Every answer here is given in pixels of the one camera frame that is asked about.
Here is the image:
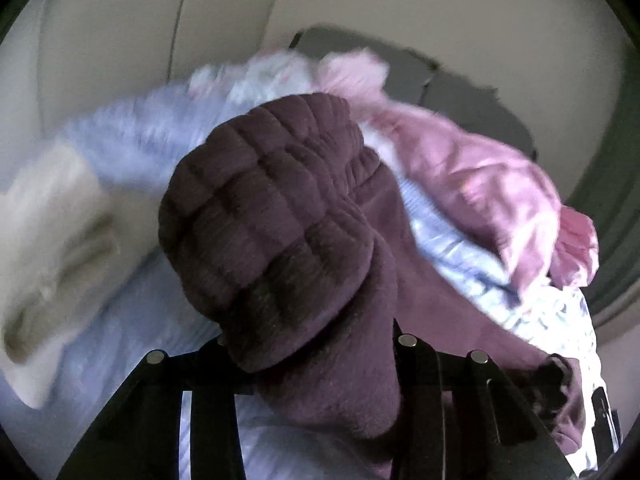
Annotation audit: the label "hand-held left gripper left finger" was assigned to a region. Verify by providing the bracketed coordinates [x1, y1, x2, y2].
[56, 337, 247, 480]

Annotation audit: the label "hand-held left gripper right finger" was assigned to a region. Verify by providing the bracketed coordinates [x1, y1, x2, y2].
[392, 319, 576, 480]

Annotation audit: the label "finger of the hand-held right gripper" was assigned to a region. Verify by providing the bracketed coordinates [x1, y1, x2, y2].
[530, 354, 576, 413]

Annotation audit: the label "maroon fleece pants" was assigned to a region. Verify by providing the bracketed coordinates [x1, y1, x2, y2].
[157, 92, 586, 480]

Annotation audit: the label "bright pink crumpled cloth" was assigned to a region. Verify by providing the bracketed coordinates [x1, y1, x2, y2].
[547, 205, 601, 288]

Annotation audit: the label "green curtain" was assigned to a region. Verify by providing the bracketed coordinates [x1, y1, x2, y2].
[565, 130, 632, 321]

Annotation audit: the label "pink satin quilt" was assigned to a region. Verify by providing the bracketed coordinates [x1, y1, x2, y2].
[317, 49, 566, 301]

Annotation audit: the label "cream folded garment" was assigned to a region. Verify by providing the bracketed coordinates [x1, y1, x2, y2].
[0, 145, 121, 411]

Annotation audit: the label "white floral pillow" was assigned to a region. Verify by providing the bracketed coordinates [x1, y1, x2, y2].
[187, 50, 326, 111]

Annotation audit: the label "white wardrobe door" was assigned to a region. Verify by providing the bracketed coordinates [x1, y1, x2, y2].
[35, 0, 201, 131]

